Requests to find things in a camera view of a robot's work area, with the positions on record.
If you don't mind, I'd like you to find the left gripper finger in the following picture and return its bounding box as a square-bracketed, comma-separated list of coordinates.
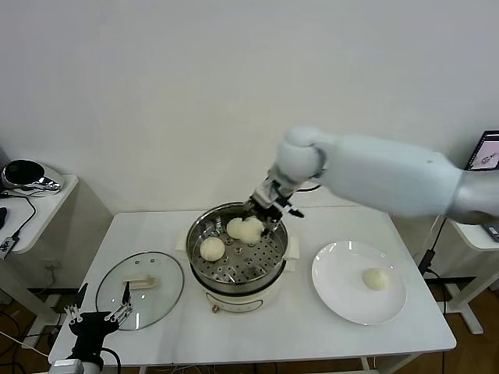
[104, 281, 135, 322]
[64, 283, 90, 325]

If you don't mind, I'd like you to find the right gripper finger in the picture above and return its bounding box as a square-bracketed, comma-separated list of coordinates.
[263, 215, 285, 238]
[242, 197, 260, 220]

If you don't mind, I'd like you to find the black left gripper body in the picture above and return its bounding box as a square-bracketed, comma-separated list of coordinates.
[69, 311, 120, 362]

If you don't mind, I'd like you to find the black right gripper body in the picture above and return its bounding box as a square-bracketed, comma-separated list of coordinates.
[260, 185, 295, 222]

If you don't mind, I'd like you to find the white steamed baozi bun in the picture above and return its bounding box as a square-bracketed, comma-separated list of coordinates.
[235, 217, 263, 245]
[200, 237, 226, 262]
[226, 217, 245, 239]
[361, 267, 391, 292]

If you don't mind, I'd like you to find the glass lid cream handle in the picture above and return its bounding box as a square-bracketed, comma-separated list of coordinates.
[95, 252, 185, 332]

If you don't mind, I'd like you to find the perforated steel steamer basket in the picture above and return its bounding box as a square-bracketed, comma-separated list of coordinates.
[185, 202, 290, 294]

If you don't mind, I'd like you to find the white round plate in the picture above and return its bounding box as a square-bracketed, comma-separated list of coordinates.
[310, 241, 408, 326]

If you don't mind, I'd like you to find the cream electric cooker pot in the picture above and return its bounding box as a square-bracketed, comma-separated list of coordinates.
[175, 229, 301, 315]

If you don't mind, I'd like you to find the small black labelled adapter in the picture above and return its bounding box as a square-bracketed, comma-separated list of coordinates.
[0, 235, 20, 261]

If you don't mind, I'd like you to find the white side table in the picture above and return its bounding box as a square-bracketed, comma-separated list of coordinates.
[389, 194, 499, 336]
[0, 174, 115, 340]

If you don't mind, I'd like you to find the dark gray open laptop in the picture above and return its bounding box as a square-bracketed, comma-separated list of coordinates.
[464, 130, 499, 242]

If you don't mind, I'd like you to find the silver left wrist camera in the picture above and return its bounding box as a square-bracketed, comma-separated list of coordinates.
[48, 358, 85, 374]

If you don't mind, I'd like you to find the thin black desk cable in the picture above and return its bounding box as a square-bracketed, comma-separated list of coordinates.
[0, 194, 37, 241]

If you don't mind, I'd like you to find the black cable with adapter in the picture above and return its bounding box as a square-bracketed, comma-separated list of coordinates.
[417, 216, 449, 312]

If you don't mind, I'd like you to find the white laptop cable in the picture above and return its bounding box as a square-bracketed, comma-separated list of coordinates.
[428, 216, 448, 250]

